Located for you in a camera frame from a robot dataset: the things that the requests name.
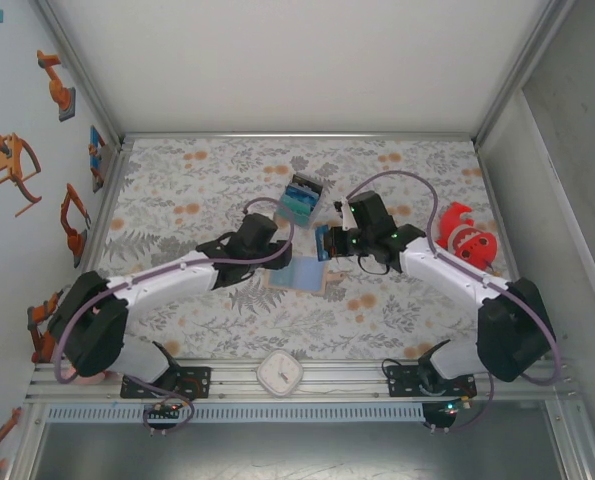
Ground aluminium side rail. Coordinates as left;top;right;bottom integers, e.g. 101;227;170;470
69;141;136;301

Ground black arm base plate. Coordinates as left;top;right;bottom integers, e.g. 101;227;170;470
386;364;478;400
120;366;213;400

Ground white slotted cable duct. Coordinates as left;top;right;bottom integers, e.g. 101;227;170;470
44;403;426;424

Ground white square clock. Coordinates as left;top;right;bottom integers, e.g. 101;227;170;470
255;348;305;400

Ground small circuit board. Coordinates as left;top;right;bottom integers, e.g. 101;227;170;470
145;402;188;420
439;398;473;416

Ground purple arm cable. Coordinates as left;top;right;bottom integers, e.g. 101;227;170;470
54;197;297;437
347;170;563;435

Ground black credit card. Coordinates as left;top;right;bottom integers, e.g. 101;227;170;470
291;172;324;194

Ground wide aluminium frame rail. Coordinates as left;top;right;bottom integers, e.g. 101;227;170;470
24;357;586;404

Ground blue orange wall figure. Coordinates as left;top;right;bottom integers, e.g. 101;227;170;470
87;124;109;194

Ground aluminium frame post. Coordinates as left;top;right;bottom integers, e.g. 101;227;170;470
474;0;578;146
31;0;128;146

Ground orange curved gripper wall figure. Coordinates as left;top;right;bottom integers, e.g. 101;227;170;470
0;132;43;217

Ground floral tablecloth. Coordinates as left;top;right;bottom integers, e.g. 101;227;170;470
79;137;542;362

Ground red fish toy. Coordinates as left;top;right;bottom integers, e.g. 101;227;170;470
435;201;498;266

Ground pink pig plush toy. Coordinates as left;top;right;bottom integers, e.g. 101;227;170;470
59;367;116;387

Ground dark blue credit card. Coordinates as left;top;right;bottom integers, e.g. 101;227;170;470
284;182;321;204

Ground bright blue credit card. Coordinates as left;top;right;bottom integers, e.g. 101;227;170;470
314;224;331;263

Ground light teal credit card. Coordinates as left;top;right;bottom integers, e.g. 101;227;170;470
272;202;313;230

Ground thin aluminium frame rail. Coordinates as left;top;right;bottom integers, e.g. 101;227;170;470
119;131;481;151

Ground beige card holder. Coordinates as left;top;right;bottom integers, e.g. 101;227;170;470
265;255;346;296

